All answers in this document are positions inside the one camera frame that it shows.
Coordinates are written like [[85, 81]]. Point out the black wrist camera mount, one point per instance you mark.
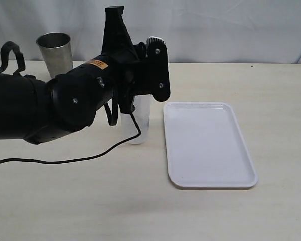
[[116, 39]]

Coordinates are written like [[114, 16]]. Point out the stainless steel tumbler cup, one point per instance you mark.
[[55, 48]]

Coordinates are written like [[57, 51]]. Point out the white rectangular plastic tray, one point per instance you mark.
[[205, 147]]

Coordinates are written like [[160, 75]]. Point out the tall clear plastic container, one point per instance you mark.
[[142, 106]]

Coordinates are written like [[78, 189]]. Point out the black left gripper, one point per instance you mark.
[[150, 75]]

